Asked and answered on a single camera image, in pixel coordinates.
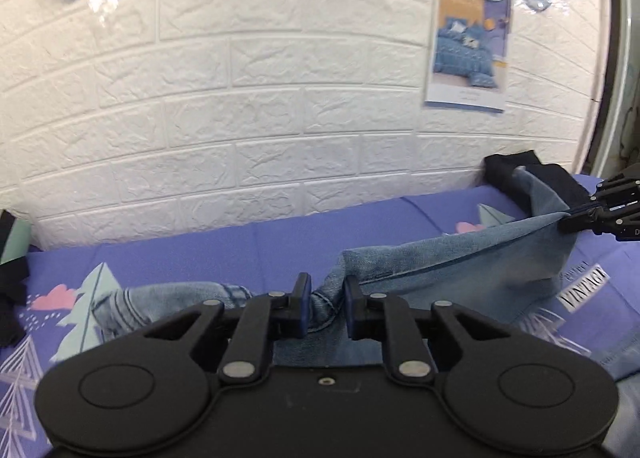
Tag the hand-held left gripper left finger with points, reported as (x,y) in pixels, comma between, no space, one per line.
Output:
(302,299)

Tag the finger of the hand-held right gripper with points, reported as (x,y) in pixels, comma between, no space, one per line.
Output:
(622,188)
(607,223)

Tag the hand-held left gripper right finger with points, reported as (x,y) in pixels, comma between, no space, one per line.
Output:
(351,302)

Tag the blue denim pants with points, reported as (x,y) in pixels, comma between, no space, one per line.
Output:
(450,258)

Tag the purple printed bed sheet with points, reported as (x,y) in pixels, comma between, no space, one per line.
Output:
(200,258)

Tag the black cloth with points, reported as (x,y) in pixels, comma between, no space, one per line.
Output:
(505,168)

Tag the mint green cloth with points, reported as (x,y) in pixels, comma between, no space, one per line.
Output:
(19,237)

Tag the dark cloth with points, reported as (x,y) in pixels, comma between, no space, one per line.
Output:
(10,308)

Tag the wall poster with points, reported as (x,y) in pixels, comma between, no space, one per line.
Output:
(467,52)

